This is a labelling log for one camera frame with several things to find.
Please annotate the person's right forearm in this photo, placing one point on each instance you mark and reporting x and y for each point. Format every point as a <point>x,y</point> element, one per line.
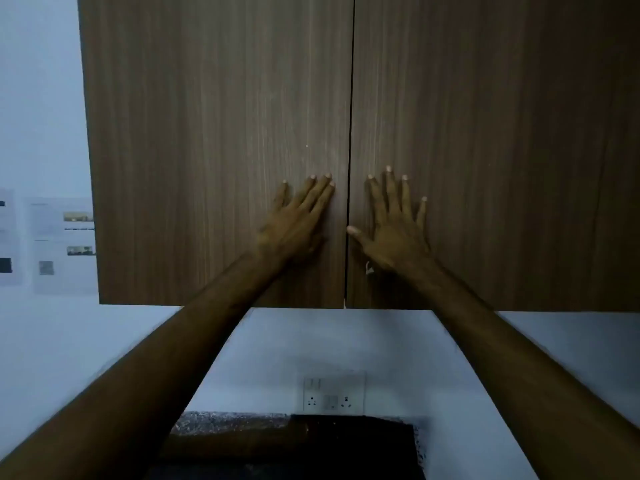
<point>525,374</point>

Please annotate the person's right hand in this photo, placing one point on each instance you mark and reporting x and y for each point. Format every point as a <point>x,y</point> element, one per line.
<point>397,242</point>

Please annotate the person's right little finger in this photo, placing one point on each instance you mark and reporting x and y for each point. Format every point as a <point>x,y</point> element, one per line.
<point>422,213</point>

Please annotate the brown wooden cabinet door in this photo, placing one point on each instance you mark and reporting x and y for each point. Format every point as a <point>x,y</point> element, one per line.
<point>500,134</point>
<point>210,134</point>

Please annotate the person's left hand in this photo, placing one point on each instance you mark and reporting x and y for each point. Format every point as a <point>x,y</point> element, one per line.
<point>287,232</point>

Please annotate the person's left little finger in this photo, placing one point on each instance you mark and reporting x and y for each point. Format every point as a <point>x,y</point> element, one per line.
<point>280,195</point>

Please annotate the person's right middle finger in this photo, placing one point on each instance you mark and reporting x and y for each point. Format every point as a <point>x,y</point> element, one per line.
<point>391,192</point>

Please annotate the person's right thumb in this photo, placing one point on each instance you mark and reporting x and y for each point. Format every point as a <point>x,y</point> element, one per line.
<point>359,234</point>

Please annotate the white paper notice with pictures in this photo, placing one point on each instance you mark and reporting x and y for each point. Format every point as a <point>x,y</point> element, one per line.
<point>7,234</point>
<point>60,259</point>

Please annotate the person's left middle finger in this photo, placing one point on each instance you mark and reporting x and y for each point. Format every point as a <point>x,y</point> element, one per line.
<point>316,192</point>

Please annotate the black countertop appliance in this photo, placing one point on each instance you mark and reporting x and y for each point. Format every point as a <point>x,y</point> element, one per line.
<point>320,449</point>

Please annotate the person's left forearm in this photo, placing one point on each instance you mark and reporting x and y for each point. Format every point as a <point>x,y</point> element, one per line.
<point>150,374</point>

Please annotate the white wall socket panel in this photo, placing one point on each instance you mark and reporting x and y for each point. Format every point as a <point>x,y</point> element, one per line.
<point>334,393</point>

